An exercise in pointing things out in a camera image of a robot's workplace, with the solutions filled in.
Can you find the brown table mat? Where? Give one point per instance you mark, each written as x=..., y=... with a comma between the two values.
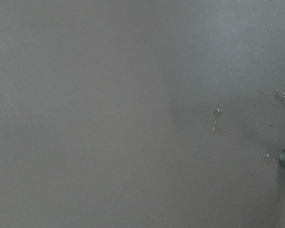
x=142, y=113

